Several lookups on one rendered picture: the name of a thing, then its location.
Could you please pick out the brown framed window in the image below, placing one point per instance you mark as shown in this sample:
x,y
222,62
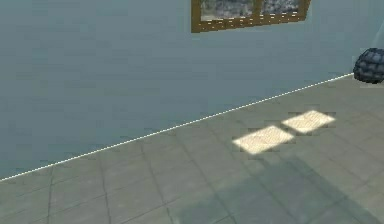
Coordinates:
x,y
226,24

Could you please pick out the dark blue round basket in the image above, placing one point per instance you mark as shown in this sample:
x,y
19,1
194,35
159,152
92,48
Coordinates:
x,y
370,65

